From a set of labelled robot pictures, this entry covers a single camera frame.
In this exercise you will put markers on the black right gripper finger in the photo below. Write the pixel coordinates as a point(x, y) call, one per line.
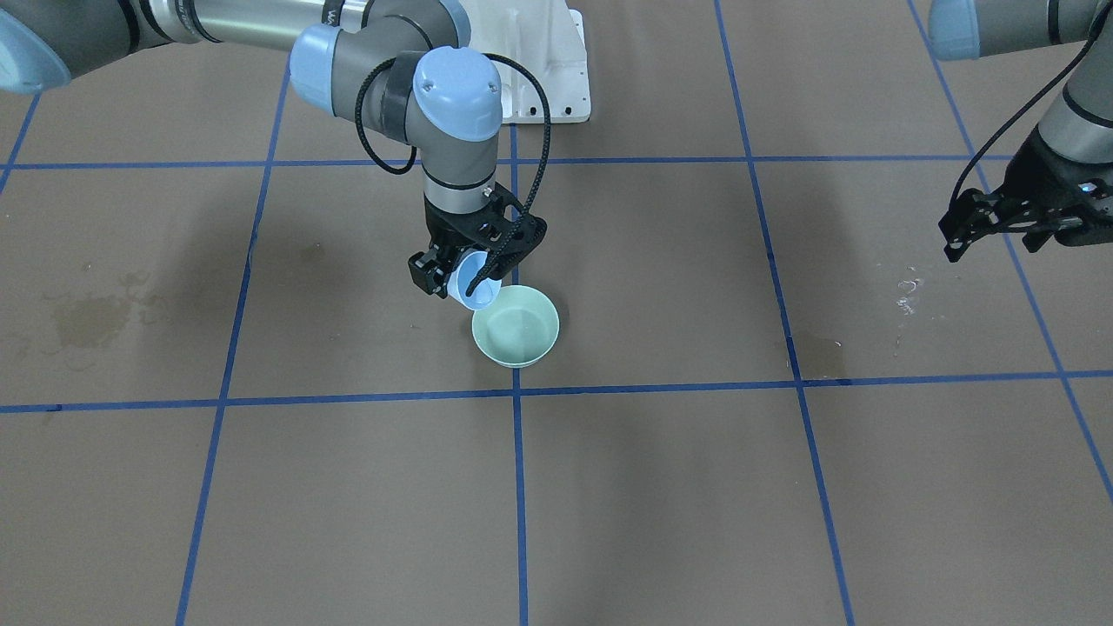
point(497, 267)
point(430, 272)

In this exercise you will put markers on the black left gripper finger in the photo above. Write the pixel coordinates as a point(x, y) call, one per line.
point(1036, 236)
point(972, 215)

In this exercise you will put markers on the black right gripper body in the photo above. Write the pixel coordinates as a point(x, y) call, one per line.
point(440, 231)

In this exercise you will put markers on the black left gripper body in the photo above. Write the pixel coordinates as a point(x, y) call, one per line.
point(1040, 169)

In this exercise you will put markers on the light green ceramic bowl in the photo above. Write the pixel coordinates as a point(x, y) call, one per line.
point(519, 328)

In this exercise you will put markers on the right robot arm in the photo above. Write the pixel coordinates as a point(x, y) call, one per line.
point(402, 72)

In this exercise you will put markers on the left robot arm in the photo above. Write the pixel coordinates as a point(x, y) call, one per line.
point(1072, 104)

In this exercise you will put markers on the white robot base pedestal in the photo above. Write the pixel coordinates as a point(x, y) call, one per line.
point(548, 39)

